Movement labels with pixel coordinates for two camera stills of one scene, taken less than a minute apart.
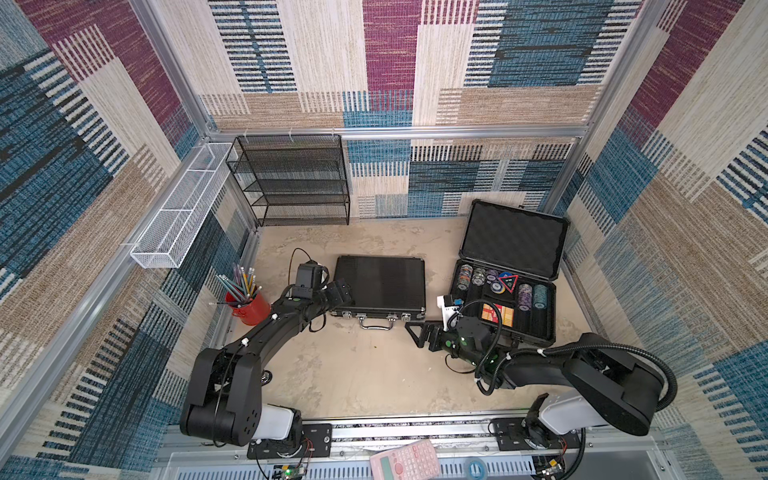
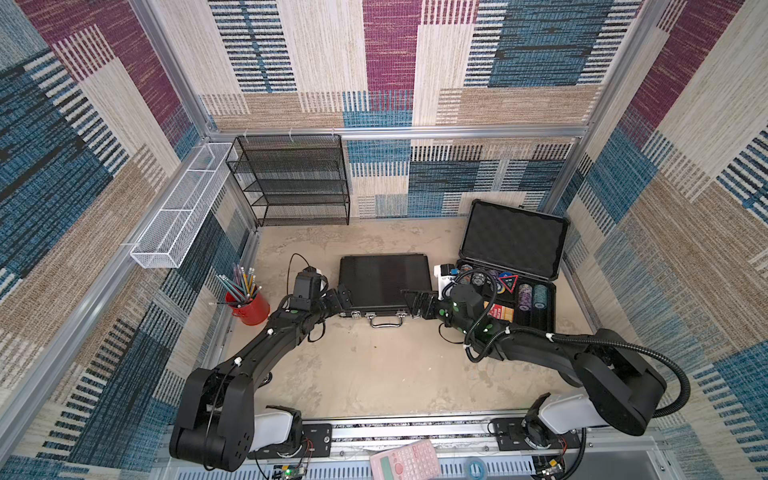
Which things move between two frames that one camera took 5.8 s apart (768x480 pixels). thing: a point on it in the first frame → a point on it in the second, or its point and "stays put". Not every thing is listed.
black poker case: [508, 267] stays put
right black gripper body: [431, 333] → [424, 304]
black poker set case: [385, 289] stays put
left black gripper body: [334, 296] stays put
